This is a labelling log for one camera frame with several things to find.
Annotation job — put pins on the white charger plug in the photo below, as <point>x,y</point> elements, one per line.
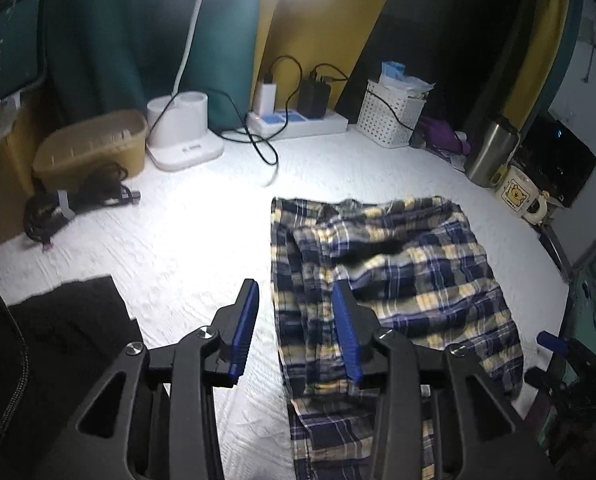
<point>265,98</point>

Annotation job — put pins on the stainless steel tumbler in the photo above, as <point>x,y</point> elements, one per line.
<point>500,140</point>

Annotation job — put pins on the black garment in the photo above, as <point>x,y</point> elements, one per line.
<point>53,348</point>

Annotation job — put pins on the white desk lamp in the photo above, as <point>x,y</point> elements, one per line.
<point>187,124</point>

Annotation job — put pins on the purple cloth item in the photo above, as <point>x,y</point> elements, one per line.
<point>439,134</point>

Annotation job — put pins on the white cartoon mug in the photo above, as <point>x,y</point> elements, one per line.
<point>522,197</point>

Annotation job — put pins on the white power strip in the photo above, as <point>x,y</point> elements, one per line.
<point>294,126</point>

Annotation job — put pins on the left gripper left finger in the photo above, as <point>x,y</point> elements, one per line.
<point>151,414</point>

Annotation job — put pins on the blue plaid pants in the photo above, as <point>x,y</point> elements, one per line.
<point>418,265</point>

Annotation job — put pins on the teal curtain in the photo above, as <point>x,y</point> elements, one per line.
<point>106,55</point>

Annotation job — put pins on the tan oval basket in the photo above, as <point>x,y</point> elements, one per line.
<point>68,155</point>

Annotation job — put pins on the black power adapter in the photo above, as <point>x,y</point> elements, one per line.
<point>313,98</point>

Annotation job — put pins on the white slotted storage basket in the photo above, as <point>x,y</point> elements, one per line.
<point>392,105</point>

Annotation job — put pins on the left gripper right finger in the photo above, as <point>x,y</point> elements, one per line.
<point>476,433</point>

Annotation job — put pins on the yellow curtain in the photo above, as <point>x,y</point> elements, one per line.
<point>313,32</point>

